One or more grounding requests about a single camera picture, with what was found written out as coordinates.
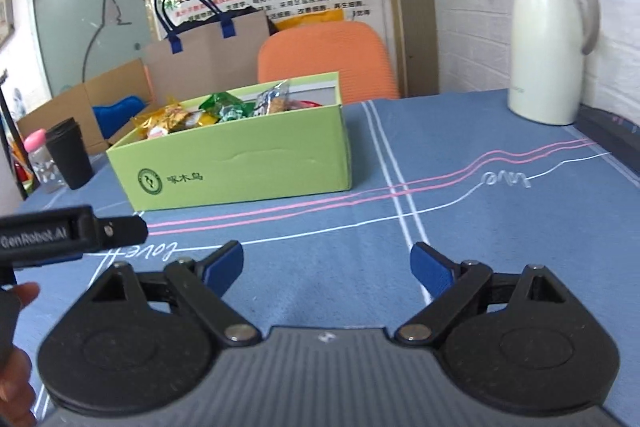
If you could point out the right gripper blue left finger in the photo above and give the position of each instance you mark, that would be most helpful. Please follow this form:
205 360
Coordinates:
219 270

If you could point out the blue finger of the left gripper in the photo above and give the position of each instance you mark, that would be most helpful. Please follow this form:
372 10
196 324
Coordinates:
118 232

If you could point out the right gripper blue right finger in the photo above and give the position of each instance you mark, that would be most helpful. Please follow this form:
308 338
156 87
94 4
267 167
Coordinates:
434 271

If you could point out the orange transparent snack pack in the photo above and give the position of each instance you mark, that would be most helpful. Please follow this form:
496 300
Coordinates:
161 122

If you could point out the white red triangular snack bag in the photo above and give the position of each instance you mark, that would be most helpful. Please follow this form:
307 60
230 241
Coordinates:
200 118

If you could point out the red clear jerky packet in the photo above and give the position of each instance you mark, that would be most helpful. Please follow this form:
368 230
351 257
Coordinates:
296 104

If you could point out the green pea snack packet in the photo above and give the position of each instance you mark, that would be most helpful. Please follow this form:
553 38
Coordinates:
224 106

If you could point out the small round biscuit packet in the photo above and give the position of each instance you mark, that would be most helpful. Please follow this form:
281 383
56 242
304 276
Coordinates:
274 100

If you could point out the person's left hand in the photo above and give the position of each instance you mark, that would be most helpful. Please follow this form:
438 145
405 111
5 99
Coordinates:
17 394

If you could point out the pink lid plastic bottle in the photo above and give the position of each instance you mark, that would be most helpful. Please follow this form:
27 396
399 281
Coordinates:
43 165

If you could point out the black paper cup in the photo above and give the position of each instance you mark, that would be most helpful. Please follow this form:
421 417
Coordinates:
65 145

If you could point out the blue plastic item in box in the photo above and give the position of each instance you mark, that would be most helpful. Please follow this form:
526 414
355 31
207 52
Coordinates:
111 118

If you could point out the open cardboard box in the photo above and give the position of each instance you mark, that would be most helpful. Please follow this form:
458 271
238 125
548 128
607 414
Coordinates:
79 102

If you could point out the green cardboard box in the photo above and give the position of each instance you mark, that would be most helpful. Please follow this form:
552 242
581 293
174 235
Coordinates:
302 152

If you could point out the black rectangular case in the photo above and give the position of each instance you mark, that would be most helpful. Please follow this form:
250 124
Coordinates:
614 133

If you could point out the cream thermos jug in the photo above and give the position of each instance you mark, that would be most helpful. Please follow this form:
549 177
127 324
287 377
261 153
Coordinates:
550 40

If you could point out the brown paper bag blue handles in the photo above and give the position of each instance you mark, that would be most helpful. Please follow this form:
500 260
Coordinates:
200 57

